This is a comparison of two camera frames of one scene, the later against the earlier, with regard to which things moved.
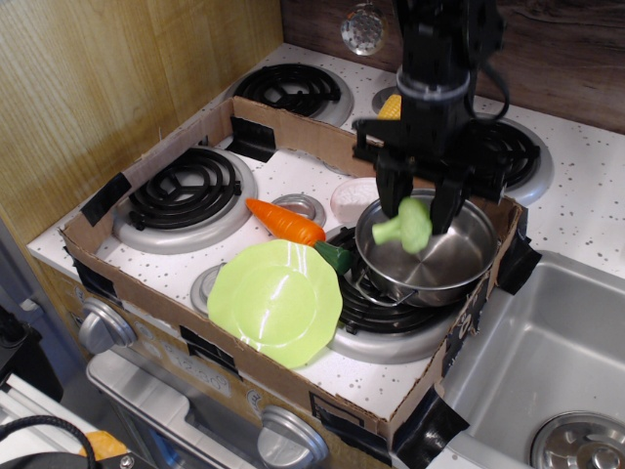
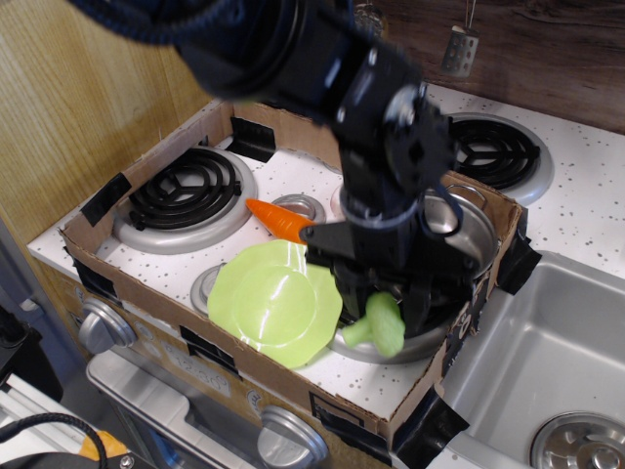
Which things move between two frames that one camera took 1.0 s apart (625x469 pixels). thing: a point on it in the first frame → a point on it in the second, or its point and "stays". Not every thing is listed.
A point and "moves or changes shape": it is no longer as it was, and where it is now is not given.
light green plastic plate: [280, 298] stays
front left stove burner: [196, 203] stays
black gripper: [437, 128] → [399, 225]
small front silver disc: [201, 286] stays
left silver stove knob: [103, 328] stays
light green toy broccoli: [412, 227] moves or changes shape
